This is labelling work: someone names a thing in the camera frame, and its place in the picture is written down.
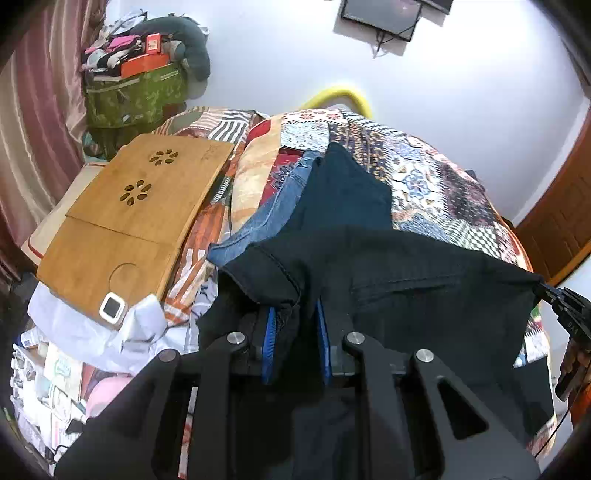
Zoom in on white digital clock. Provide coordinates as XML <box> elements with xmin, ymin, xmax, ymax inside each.
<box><xmin>99</xmin><ymin>292</ymin><xmax>127</xmax><ymax>325</ymax></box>

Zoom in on black wall television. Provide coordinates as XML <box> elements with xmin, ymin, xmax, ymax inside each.
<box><xmin>422</xmin><ymin>0</ymin><xmax>453</xmax><ymax>15</ymax></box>

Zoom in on striped pink curtain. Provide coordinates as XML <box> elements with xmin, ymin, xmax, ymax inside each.
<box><xmin>1</xmin><ymin>1</ymin><xmax>107</xmax><ymax>286</ymax></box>

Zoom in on bamboo lap desk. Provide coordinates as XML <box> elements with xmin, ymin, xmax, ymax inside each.
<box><xmin>37</xmin><ymin>134</ymin><xmax>233</xmax><ymax>330</ymax></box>

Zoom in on striped pillow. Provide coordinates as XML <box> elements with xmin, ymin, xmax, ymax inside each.
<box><xmin>153</xmin><ymin>106</ymin><xmax>263</xmax><ymax>144</ymax></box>

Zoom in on green fabric storage box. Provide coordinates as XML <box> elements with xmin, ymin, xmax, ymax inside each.
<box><xmin>85</xmin><ymin>63</ymin><xmax>187</xmax><ymax>129</ymax></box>

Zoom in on right hand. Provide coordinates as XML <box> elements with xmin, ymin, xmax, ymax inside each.
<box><xmin>560</xmin><ymin>339</ymin><xmax>590</xmax><ymax>427</ymax></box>

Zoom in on small black wall monitor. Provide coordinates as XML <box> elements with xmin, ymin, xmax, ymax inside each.
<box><xmin>341</xmin><ymin>0</ymin><xmax>423</xmax><ymax>42</ymax></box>

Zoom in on yellow bed headboard rail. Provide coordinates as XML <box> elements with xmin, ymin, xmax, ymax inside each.
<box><xmin>298</xmin><ymin>87</ymin><xmax>374</xmax><ymax>119</ymax></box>

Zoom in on dark teal folded pants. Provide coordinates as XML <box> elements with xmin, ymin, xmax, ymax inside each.
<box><xmin>283</xmin><ymin>142</ymin><xmax>392</xmax><ymax>232</ymax></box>

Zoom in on patchwork patterned bedspread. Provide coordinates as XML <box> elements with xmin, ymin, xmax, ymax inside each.
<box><xmin>161</xmin><ymin>106</ymin><xmax>553</xmax><ymax>462</ymax></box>

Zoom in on brown wooden door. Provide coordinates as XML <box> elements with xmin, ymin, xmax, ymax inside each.
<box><xmin>516</xmin><ymin>118</ymin><xmax>591</xmax><ymax>286</ymax></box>

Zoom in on blue jeans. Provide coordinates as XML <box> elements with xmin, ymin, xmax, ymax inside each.
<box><xmin>206</xmin><ymin>150</ymin><xmax>322</xmax><ymax>268</ymax></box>

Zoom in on orange box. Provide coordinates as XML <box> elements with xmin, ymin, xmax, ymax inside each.
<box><xmin>121</xmin><ymin>53</ymin><xmax>170</xmax><ymax>79</ymax></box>

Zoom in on black pants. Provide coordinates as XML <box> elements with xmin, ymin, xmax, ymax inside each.
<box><xmin>198</xmin><ymin>227</ymin><xmax>551</xmax><ymax>479</ymax></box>

